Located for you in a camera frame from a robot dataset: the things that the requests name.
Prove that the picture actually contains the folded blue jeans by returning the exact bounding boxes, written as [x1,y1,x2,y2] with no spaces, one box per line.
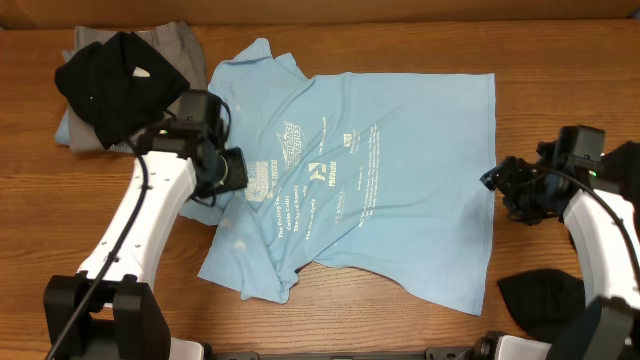
[53,107,134,154]

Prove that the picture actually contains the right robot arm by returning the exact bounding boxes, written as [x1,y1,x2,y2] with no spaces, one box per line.
[466,125,639,360]

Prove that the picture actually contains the light blue printed t-shirt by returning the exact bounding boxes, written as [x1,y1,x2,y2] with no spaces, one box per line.
[182,38,496,315]

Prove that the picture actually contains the folded black garment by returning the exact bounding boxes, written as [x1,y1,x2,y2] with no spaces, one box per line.
[54,32,190,149]

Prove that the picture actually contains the folded grey garment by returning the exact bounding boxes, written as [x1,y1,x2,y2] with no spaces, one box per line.
[61,20,209,154]

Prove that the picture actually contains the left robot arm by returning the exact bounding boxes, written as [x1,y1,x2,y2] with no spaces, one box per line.
[44,90,248,360]

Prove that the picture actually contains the black t-shirt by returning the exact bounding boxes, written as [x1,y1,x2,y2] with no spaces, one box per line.
[497,141,640,343]

